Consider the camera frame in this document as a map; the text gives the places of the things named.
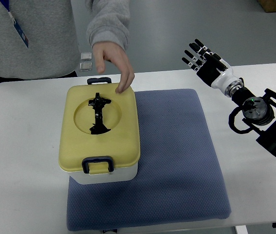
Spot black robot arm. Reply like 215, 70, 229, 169
228, 87, 276, 157

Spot person's bare hand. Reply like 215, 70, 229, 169
92, 41, 135, 94

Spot blue lanyard badge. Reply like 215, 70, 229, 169
0, 0, 29, 48

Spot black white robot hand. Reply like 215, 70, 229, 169
182, 39, 244, 98

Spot metal floor plate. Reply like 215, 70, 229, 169
80, 52, 92, 60
79, 62, 92, 72

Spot yellow box lid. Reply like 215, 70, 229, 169
58, 82, 140, 175

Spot person's grey sweater torso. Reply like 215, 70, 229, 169
0, 0, 80, 79

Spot blue grey cushion mat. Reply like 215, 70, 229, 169
67, 89, 231, 231

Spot white storage box base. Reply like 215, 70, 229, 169
66, 162, 138, 185

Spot upper metal floor plate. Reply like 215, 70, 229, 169
80, 52, 92, 60

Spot grey sweater forearm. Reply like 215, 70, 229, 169
85, 0, 130, 50

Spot lower metal floor plate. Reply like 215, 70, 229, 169
79, 62, 92, 72

